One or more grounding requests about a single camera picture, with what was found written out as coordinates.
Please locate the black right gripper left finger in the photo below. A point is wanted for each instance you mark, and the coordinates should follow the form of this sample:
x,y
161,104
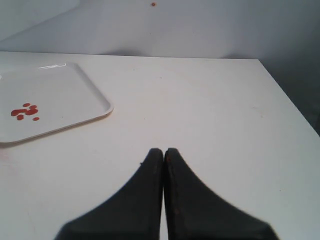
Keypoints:
x,y
132,213

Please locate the white rectangular plastic tray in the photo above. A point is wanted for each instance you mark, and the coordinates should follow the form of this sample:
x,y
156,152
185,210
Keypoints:
x,y
65,96

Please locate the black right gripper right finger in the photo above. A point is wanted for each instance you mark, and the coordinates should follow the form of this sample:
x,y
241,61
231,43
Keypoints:
x,y
194,212

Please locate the red sauce drops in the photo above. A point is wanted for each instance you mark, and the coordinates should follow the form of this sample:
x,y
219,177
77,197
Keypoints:
x,y
28,110

